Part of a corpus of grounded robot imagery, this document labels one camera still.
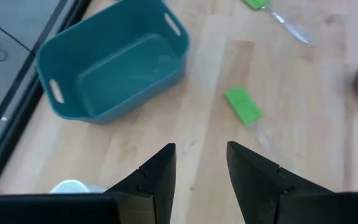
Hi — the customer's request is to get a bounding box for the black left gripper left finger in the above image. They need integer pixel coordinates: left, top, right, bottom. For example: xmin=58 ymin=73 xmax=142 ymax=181
xmin=104 ymin=142 xmax=178 ymax=224

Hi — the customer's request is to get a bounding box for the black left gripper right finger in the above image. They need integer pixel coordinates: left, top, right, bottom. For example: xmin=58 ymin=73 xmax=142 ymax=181
xmin=226 ymin=141 xmax=335 ymax=224

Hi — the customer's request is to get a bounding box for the green spatula clear handle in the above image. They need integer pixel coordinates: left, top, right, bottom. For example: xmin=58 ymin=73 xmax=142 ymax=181
xmin=242 ymin=0 xmax=315 ymax=47
xmin=224 ymin=86 xmax=275 ymax=153

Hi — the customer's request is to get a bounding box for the white plastic bin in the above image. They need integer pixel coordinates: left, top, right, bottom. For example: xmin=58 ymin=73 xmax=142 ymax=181
xmin=48 ymin=179 xmax=108 ymax=194

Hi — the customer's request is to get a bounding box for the teal plastic bin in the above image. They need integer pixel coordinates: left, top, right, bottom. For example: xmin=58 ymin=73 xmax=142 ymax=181
xmin=35 ymin=0 xmax=191 ymax=125

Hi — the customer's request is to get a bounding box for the black coiled floor cable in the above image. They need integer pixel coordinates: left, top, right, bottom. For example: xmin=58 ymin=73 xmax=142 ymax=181
xmin=0 ymin=12 xmax=32 ymax=80

